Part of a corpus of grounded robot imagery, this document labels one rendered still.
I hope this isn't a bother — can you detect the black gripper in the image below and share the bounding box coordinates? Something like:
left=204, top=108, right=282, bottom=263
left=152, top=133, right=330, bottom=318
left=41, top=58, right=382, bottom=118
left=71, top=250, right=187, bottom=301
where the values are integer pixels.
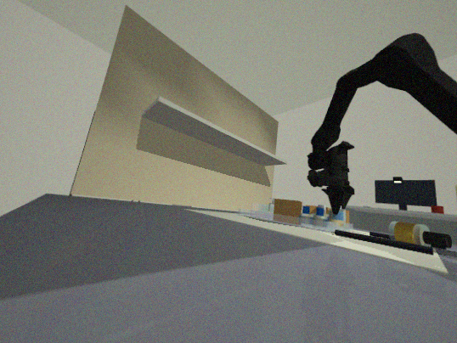
left=317, top=162, right=354, bottom=214

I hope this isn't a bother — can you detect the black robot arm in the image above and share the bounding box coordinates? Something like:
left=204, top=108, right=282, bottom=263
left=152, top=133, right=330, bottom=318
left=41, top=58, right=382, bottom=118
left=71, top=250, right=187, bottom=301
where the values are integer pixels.
left=307, top=33, right=457, bottom=187

